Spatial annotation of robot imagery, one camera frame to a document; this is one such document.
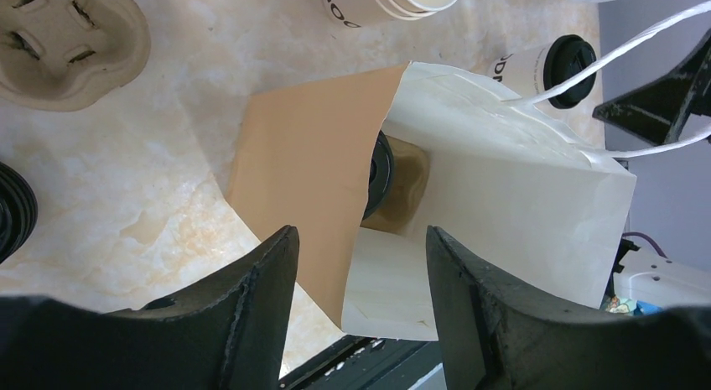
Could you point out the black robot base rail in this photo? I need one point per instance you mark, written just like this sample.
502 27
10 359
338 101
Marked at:
355 362

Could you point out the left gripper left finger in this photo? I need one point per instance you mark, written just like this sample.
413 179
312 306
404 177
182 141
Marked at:
225 331

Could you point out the brown paper takeout bag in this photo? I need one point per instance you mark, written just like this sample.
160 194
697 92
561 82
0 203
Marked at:
517 187

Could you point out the black plastic cup lid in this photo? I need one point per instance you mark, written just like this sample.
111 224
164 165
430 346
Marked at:
567 56

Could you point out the stack of white paper cups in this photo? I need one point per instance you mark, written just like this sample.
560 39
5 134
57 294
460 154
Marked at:
356 14

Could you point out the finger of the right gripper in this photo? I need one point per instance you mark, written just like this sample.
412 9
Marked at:
658 111

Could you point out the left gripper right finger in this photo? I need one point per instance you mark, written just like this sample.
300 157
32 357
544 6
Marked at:
498 332

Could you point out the white paper coffee cup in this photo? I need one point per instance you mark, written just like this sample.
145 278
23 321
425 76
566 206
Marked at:
523 71

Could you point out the stack of black lids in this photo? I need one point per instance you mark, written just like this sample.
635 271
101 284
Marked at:
19 211

